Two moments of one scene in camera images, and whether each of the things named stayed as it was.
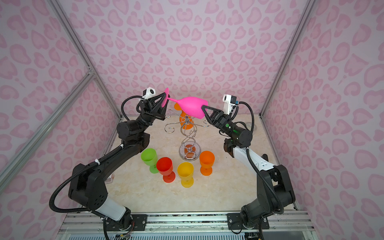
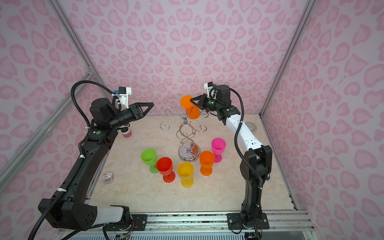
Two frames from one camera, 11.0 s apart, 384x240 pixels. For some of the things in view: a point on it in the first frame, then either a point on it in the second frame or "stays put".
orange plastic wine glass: (206, 160) stays put
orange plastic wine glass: (187, 121) to (192, 109)
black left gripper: (149, 113) to (136, 111)
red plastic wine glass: (164, 166) stays put
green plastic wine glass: (149, 156) stays put
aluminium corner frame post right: (309, 7) stays put
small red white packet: (110, 179) stays put
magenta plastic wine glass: (191, 105) to (218, 146)
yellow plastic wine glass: (185, 171) stays put
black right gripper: (220, 120) to (203, 105)
